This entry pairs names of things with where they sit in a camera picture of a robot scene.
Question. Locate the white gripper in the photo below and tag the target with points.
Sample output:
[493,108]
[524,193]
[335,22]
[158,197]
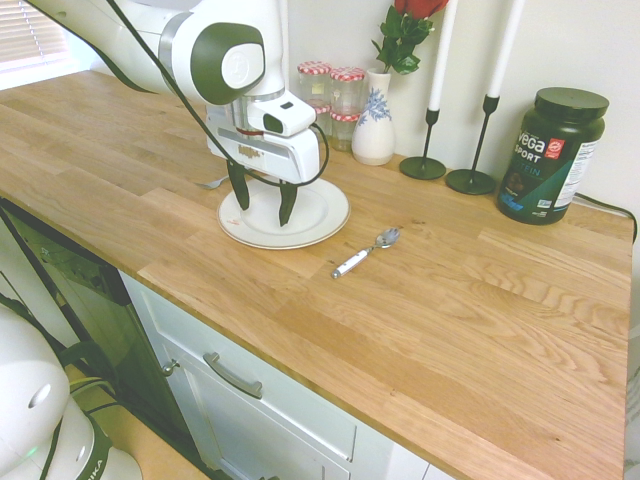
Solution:
[295,155]

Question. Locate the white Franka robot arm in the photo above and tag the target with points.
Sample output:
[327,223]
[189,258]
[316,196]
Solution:
[150,40]

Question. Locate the white plate with gold rim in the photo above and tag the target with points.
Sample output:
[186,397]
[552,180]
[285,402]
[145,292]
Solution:
[320,210]

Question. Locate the glass jar red checkered lid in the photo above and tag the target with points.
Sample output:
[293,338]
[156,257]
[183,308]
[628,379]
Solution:
[314,82]
[344,132]
[324,120]
[347,92]

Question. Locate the white vase with blue print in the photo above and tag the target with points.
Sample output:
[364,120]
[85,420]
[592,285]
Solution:
[373,140]

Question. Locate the black candle holder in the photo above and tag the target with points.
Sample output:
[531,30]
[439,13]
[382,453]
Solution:
[422,167]
[470,181]

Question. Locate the silver cabinet knob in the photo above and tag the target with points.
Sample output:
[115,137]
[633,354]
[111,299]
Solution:
[169,368]

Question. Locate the red rose with green leaves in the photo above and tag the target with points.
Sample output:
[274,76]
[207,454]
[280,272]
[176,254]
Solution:
[400,35]

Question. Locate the white taper candle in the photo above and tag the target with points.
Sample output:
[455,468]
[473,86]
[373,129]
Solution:
[505,50]
[444,55]

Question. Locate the black Vega protein tub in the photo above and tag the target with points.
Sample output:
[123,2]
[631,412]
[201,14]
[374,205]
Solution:
[545,165]

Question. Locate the white window blinds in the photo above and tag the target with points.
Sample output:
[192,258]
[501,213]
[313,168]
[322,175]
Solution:
[30,35]

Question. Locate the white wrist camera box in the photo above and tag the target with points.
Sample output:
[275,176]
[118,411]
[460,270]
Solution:
[290,117]

